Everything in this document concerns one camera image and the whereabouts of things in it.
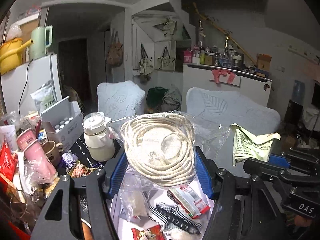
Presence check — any green electric kettle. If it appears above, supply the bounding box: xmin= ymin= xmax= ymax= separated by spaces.
xmin=29 ymin=25 xmax=53 ymax=60

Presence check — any black white gingham scrunchie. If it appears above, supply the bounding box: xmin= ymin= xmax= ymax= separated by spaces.
xmin=149 ymin=203 xmax=202 ymax=235

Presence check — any open lavender gift box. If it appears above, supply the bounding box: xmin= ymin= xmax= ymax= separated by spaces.
xmin=108 ymin=174 xmax=214 ymax=239

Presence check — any brown ceramic mug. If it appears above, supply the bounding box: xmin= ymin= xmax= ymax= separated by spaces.
xmin=42 ymin=141 xmax=64 ymax=167

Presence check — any white owl plush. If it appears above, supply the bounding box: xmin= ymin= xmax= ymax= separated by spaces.
xmin=163 ymin=228 xmax=199 ymax=240

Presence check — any dark green bag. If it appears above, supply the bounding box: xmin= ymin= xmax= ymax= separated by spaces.
xmin=146 ymin=87 xmax=168 ymax=108

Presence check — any red snack packet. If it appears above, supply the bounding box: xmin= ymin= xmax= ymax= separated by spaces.
xmin=131 ymin=225 xmax=165 ymax=240

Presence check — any red white packet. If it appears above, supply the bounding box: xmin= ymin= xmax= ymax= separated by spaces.
xmin=167 ymin=186 xmax=210 ymax=219

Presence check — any clear zip bag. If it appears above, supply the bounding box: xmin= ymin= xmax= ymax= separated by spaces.
xmin=119 ymin=168 xmax=153 ymax=222

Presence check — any red foil bag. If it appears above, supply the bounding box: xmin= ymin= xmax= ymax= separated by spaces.
xmin=0 ymin=140 xmax=17 ymax=181

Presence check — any bagged white rope coil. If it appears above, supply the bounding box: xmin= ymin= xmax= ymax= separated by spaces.
xmin=108 ymin=110 xmax=231 ymax=188

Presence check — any cream thermos jug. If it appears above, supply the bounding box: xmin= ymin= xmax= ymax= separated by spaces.
xmin=82 ymin=112 xmax=115 ymax=162

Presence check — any colourful candy wrapper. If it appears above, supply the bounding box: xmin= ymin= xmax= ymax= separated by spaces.
xmin=68 ymin=162 xmax=96 ymax=178

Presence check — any pink cup stack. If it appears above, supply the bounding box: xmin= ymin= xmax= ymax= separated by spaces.
xmin=16 ymin=128 xmax=57 ymax=183

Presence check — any glass mug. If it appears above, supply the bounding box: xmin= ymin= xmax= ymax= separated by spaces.
xmin=10 ymin=190 xmax=41 ymax=235

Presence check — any cardboard box on counter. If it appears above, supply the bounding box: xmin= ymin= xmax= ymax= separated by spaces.
xmin=255 ymin=54 xmax=272 ymax=78

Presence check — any brown hanging bag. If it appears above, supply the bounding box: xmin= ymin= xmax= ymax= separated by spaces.
xmin=107 ymin=31 xmax=123 ymax=67

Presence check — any pink bow ribbon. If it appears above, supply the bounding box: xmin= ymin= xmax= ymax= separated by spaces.
xmin=212 ymin=69 xmax=236 ymax=84

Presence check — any yellow enamel pot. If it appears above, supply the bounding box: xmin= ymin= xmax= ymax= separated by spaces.
xmin=0 ymin=38 xmax=34 ymax=75

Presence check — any person right hand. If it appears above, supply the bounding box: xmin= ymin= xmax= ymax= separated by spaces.
xmin=284 ymin=211 xmax=319 ymax=230

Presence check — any white cardboard bottle box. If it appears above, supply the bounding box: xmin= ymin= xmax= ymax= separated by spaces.
xmin=41 ymin=96 xmax=84 ymax=151

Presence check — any white mini fridge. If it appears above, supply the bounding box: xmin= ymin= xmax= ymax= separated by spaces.
xmin=1 ymin=54 xmax=62 ymax=115

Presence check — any green paper packet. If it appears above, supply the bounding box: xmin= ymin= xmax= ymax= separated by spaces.
xmin=231 ymin=124 xmax=281 ymax=166

